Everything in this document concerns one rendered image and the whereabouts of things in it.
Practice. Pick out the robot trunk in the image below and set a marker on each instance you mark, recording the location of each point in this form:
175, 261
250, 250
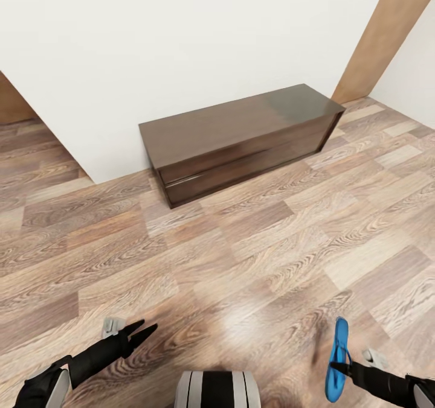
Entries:
217, 389

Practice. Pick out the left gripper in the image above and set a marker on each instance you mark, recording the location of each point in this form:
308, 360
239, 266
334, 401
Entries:
108, 350

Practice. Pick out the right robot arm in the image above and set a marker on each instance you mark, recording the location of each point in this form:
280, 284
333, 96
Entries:
407, 392

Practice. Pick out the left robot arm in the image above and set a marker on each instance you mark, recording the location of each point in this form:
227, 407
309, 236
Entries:
47, 387

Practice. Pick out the sandal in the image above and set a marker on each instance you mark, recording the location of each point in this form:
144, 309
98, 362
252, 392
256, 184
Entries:
335, 380

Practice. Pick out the sliding door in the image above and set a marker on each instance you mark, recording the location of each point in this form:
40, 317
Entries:
13, 107
385, 32

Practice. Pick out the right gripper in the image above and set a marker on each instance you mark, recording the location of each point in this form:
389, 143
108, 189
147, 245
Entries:
376, 381

